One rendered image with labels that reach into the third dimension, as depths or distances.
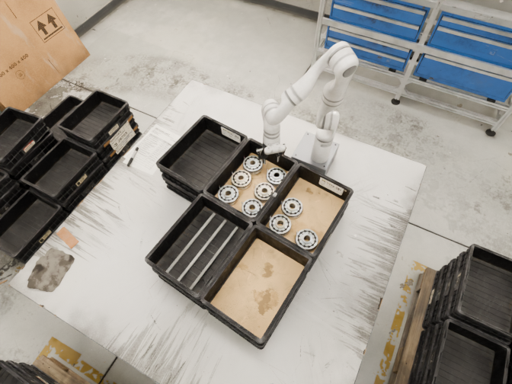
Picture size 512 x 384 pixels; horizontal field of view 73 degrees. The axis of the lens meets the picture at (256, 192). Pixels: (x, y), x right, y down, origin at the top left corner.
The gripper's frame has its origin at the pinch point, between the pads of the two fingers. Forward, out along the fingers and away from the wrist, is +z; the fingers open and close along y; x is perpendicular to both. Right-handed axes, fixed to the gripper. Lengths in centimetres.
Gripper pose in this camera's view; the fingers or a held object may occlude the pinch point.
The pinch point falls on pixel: (270, 159)
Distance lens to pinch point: 162.2
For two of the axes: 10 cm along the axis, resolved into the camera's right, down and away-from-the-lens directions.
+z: 0.2, 5.2, 8.5
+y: -9.8, 1.8, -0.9
